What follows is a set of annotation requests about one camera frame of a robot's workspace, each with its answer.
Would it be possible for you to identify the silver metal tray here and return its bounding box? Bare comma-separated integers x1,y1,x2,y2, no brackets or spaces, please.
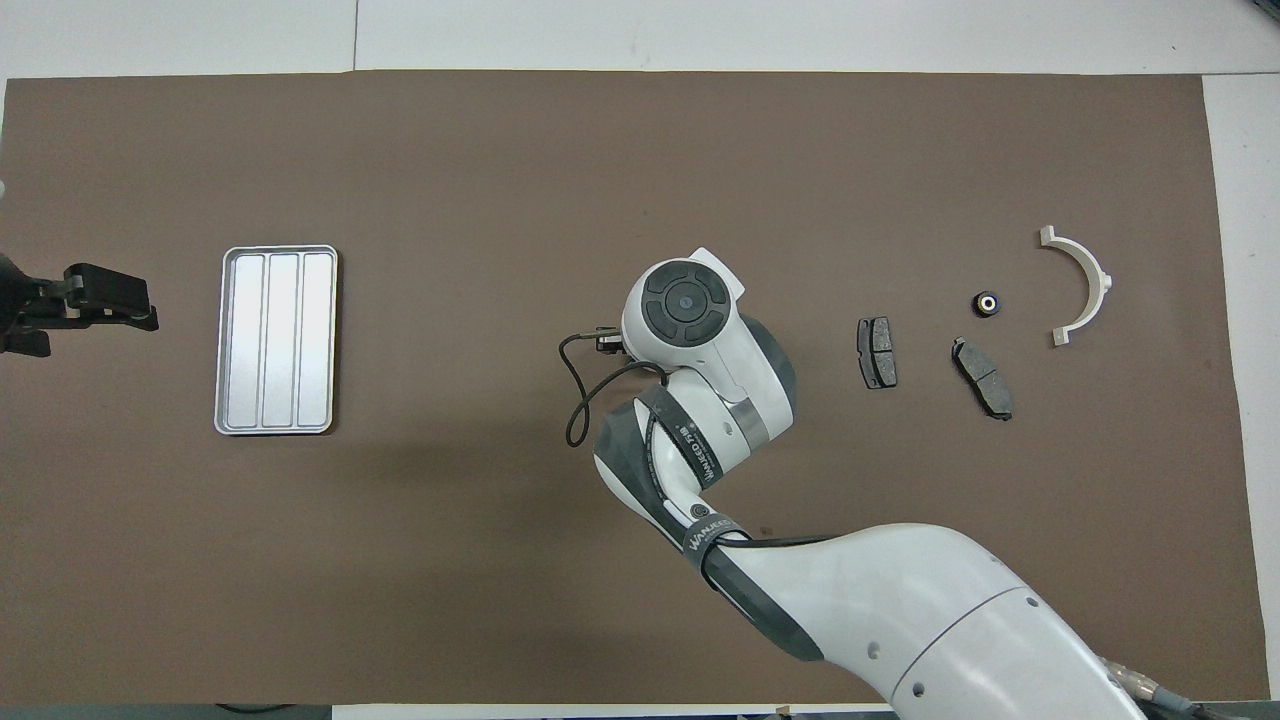
214,245,339,436

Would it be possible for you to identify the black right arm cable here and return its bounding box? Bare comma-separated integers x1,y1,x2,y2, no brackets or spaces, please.
558,330,841,556

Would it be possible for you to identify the brown table mat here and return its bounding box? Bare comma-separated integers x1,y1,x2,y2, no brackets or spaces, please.
0,70,1268,706

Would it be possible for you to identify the rectangular dark brake pad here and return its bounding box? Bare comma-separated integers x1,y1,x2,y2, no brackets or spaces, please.
857,316,898,390

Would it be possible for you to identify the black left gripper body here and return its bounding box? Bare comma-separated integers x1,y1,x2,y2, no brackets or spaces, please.
0,255,67,337

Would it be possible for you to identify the curved dark brake pad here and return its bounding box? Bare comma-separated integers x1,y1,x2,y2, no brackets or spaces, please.
951,337,1015,422

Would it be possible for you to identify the white curved plastic bracket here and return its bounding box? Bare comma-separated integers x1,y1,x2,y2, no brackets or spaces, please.
1039,226,1114,348

